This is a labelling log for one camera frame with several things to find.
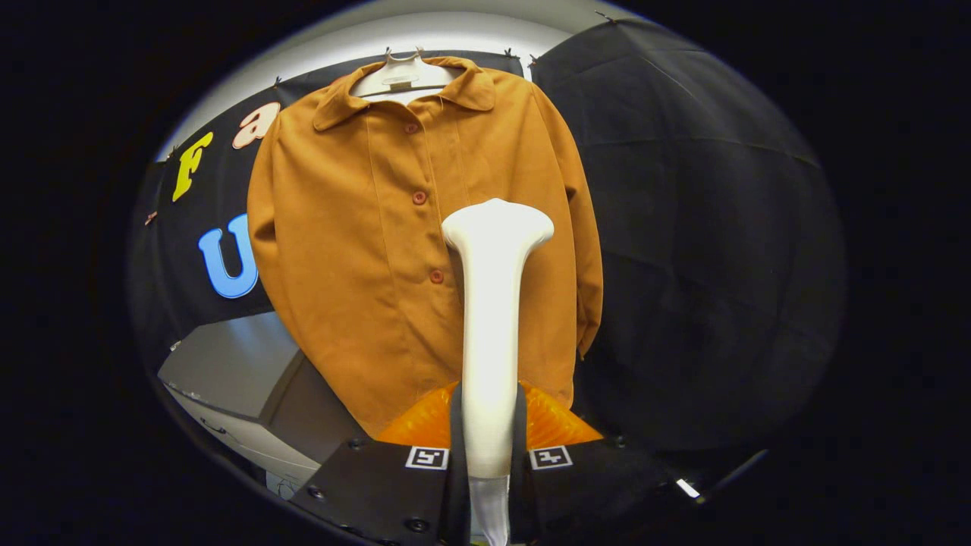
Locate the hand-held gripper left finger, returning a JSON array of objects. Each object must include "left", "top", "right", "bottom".
[{"left": 291, "top": 381, "right": 473, "bottom": 546}]

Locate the row of black clips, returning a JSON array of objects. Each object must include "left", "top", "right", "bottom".
[{"left": 163, "top": 11, "right": 617, "bottom": 160}]

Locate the orange button shirt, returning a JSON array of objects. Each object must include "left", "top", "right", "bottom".
[{"left": 247, "top": 55, "right": 604, "bottom": 439}]

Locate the white garment steamer head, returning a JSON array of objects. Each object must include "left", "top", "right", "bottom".
[{"left": 442, "top": 199, "right": 555, "bottom": 479}]

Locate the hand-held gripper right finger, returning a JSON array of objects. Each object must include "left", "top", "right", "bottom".
[{"left": 510, "top": 381, "right": 683, "bottom": 546}]

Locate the grey cabinet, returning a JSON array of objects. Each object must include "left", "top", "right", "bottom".
[{"left": 158, "top": 311, "right": 369, "bottom": 501}]

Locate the white garment hanger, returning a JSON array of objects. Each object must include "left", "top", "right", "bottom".
[{"left": 350, "top": 47, "right": 465, "bottom": 105}]

